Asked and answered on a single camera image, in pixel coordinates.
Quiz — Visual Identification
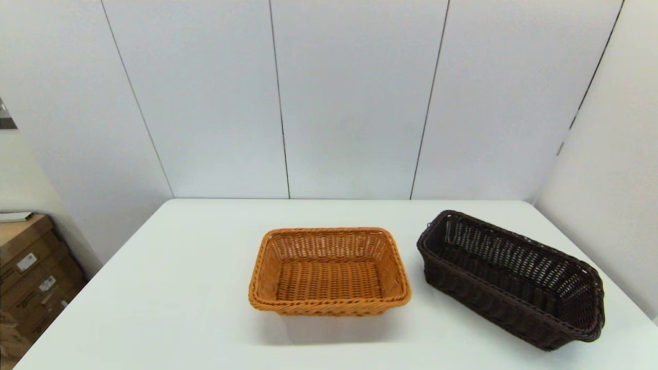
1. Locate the labelled brown cardboard box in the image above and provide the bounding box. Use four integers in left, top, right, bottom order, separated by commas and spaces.
0, 265, 87, 322
0, 237, 72, 291

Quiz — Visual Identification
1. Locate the orange wicker basket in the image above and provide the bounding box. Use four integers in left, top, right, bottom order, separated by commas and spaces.
248, 227, 412, 316

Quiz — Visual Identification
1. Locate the dark brown wicker basket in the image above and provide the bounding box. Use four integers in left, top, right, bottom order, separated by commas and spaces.
416, 210, 606, 352

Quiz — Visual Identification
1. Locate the grey wall fixture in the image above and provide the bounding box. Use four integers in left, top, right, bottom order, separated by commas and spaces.
0, 98, 17, 130

